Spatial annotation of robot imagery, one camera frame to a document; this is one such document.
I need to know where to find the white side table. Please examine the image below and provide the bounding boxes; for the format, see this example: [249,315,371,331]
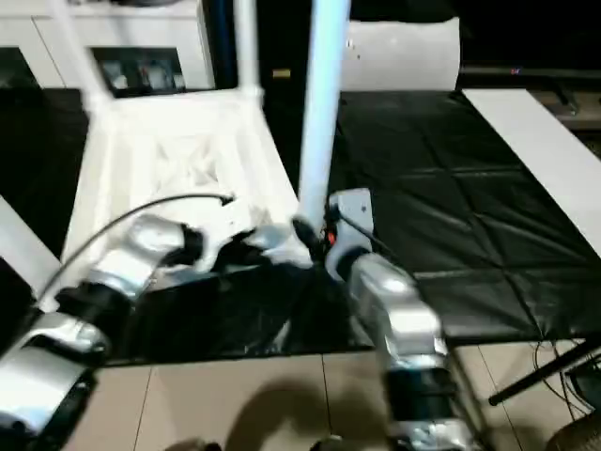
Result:
[462,87,601,259]

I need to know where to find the black robot foot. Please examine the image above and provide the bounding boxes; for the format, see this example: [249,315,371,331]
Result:
[308,438,353,451]
[169,440,222,451]

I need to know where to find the tangled floor cables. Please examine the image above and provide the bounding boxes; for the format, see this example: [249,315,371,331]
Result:
[531,338,601,451]

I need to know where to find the black robot left foot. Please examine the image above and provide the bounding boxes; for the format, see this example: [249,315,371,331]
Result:
[169,440,222,451]

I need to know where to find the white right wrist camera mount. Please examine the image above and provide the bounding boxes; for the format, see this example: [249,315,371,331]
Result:
[324,188,377,255]

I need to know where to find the black bar with red mark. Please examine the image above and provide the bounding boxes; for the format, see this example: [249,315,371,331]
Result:
[458,64,601,80]

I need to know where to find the black cabinet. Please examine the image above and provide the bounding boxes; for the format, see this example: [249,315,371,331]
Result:
[208,0,601,95]

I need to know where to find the white plastic table top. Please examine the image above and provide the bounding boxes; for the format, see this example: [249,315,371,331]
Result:
[33,86,316,311]

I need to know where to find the white plastic bag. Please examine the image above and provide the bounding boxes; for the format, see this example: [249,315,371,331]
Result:
[340,17,463,93]

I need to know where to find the white plastic table leg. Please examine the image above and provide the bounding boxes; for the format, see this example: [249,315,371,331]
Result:
[45,0,118,118]
[230,0,266,100]
[0,195,62,302]
[296,0,353,231]

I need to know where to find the white cabinet with glass doors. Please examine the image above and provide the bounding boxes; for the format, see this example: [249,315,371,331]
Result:
[0,0,217,95]

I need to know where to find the black work table foot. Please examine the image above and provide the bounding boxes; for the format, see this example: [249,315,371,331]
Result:
[488,340,601,407]

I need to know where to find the black robot right foot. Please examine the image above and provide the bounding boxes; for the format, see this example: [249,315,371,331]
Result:
[308,438,353,451]

